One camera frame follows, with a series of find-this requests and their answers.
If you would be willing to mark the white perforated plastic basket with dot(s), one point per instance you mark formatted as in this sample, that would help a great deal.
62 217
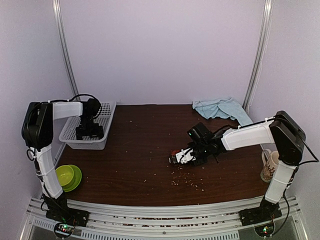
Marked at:
68 133

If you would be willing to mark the patterned paper cup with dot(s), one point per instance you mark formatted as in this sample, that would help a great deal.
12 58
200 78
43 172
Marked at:
270 161

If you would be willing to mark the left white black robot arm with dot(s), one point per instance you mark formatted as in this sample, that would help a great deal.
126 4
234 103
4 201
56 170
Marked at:
38 133

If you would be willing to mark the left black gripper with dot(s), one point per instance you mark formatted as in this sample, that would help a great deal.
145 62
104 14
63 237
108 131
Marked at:
97 132

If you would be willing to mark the left aluminium corner post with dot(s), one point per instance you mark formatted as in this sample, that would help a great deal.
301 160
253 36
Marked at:
64 47

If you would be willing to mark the aluminium corner post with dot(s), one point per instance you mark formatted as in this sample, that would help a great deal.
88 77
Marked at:
261 47
64 47

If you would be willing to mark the right aluminium corner post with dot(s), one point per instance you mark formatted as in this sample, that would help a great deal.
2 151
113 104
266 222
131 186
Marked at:
261 47

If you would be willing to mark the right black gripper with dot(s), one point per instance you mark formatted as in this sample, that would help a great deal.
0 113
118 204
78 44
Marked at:
200 162

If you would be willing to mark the aluminium front rail frame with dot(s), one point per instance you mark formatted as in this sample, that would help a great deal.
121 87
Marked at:
217 221

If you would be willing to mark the rust brown towel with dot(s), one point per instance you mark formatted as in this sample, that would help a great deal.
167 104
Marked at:
172 156

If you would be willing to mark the light blue towel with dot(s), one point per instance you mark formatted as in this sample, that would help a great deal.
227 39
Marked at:
223 108

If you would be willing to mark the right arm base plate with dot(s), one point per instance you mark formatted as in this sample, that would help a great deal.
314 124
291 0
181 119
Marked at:
252 216

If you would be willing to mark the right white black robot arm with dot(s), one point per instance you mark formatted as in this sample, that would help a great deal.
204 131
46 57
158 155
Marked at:
281 130

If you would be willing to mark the green plate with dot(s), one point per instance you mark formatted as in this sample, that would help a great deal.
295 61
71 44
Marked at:
77 179

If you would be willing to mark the right round circuit board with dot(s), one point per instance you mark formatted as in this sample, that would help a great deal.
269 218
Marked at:
265 230

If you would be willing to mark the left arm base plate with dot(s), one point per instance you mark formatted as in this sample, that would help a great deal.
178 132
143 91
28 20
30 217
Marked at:
71 216

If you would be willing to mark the left round circuit board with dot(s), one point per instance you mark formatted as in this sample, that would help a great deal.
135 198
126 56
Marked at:
62 230

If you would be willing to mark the round circuit board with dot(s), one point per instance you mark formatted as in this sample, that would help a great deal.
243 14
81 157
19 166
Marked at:
265 230
62 230

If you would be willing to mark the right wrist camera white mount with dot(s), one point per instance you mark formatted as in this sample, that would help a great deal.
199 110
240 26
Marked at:
185 156

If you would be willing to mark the green bowl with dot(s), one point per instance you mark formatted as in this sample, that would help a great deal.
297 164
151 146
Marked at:
65 175

